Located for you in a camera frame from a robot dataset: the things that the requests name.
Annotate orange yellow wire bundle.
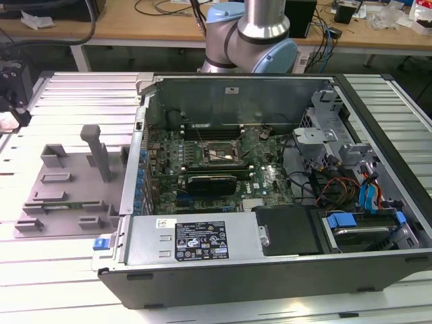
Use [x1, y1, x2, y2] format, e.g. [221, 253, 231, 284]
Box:
[315, 177, 362, 205]

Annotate silver metal drive cage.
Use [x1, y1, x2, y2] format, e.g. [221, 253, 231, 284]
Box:
[292, 84, 384, 176]

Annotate large black box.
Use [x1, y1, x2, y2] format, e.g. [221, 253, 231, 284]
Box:
[0, 0, 106, 22]

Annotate clear plastic bags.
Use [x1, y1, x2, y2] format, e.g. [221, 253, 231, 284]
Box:
[367, 3, 411, 30]

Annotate wooden desk white legs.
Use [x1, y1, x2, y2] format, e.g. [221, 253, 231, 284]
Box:
[0, 0, 432, 74]

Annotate white crumpled plastic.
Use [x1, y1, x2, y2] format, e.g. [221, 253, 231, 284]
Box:
[19, 8, 55, 32]

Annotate silver power supply unit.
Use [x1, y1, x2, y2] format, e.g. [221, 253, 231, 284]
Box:
[124, 212, 267, 267]

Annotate small black container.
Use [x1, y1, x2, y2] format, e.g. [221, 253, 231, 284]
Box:
[333, 2, 356, 25]

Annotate CPU socket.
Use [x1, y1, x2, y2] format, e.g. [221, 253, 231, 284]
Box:
[201, 138, 242, 166]

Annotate black open PC case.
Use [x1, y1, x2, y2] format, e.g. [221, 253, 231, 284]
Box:
[97, 72, 432, 310]

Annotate grey plastic parts rack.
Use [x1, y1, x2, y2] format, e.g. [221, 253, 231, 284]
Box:
[13, 124, 131, 239]

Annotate black graphics card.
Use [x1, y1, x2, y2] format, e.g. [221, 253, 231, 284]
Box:
[187, 173, 237, 196]

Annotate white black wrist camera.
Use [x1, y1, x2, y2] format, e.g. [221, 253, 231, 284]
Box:
[0, 59, 33, 132]

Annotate black round case part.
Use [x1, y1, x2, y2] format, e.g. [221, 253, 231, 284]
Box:
[166, 108, 184, 132]

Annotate green motherboard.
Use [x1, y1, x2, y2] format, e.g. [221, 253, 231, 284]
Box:
[144, 123, 295, 215]

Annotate blue flat data cable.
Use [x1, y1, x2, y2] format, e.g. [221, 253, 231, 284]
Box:
[358, 180, 382, 214]

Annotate black power cable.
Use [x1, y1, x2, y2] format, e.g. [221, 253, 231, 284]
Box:
[279, 134, 325, 206]

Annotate black hard disk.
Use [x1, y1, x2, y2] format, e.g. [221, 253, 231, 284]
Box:
[332, 217, 401, 253]

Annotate black flat bay cover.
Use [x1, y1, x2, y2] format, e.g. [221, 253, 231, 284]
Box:
[251, 204, 321, 257]

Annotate silver finned chipset heatsink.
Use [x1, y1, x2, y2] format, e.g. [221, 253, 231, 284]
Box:
[242, 198, 271, 213]

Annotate blue disk carrier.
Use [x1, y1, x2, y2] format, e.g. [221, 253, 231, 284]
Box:
[322, 211, 408, 253]

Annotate black rating label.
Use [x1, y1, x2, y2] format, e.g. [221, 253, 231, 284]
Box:
[174, 221, 230, 261]

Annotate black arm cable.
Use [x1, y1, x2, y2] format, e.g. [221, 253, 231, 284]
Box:
[0, 0, 104, 63]

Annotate white red bag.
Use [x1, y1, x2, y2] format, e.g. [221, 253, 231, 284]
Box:
[408, 0, 432, 35]

